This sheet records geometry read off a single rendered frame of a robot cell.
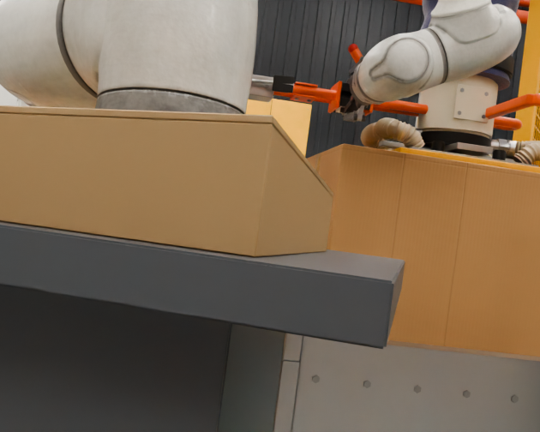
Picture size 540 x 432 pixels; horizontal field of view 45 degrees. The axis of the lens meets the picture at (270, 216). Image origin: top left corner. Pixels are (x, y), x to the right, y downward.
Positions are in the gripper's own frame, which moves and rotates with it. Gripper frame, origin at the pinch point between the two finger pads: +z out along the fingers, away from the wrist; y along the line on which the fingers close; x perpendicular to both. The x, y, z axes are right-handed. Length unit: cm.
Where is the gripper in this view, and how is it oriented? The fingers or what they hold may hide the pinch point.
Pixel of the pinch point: (346, 99)
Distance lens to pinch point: 149.0
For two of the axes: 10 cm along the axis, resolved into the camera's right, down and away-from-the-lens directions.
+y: -1.3, 9.9, 0.0
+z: -1.3, -0.2, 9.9
